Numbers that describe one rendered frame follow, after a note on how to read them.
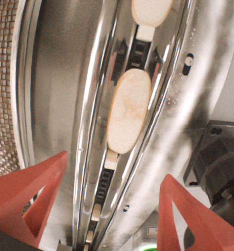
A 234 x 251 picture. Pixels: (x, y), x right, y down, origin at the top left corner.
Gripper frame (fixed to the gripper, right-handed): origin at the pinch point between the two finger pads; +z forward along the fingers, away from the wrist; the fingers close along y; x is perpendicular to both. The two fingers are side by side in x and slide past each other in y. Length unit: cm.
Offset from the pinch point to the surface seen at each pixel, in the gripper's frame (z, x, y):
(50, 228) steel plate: 11.0, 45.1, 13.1
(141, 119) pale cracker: 7.2, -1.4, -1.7
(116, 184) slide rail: 8.0, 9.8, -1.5
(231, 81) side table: 11.0, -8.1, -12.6
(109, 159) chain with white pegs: 6.2, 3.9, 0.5
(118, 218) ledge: 6.9, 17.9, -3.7
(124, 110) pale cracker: 7.1, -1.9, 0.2
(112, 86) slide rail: 8.0, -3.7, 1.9
